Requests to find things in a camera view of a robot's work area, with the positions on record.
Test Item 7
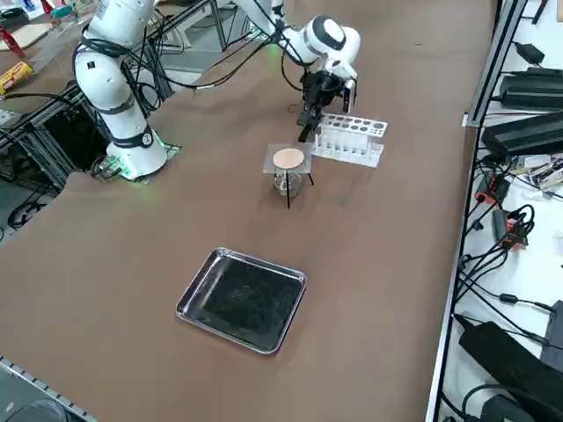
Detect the black metal frame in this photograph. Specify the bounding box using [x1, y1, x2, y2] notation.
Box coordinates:
[0, 104, 111, 200]

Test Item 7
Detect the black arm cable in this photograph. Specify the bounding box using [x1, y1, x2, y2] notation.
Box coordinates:
[72, 0, 326, 115]

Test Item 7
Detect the white test tube rack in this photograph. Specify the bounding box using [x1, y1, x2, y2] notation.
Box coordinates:
[307, 112, 390, 167]

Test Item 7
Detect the long black power brick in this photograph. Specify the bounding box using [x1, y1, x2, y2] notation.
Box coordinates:
[499, 74, 563, 111]
[481, 112, 563, 156]

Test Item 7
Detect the grey ridged rail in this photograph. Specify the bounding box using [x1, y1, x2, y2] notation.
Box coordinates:
[0, 354, 99, 422]

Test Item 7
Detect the aluminium profile rail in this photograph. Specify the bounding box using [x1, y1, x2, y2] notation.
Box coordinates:
[464, 0, 529, 128]

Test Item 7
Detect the yellow packet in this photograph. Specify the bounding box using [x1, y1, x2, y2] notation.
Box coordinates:
[0, 61, 35, 94]

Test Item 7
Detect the large black power brick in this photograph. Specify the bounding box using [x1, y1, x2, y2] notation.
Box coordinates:
[457, 320, 563, 422]

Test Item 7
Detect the black and orange device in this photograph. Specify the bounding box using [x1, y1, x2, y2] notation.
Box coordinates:
[476, 174, 512, 207]
[491, 208, 536, 250]

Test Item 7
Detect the black wire tripod stand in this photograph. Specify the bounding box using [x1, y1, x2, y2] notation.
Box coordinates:
[263, 169, 316, 211]

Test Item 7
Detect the steel tray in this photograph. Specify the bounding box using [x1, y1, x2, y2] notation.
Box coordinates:
[175, 245, 308, 354]

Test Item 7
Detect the brown cardboard sheet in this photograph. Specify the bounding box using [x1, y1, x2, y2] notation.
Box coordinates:
[0, 21, 55, 52]

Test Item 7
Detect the small black power adapter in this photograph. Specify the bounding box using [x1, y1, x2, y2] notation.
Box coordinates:
[513, 41, 546, 66]

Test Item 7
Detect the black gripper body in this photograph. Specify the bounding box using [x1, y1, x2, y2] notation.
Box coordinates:
[298, 69, 347, 111]

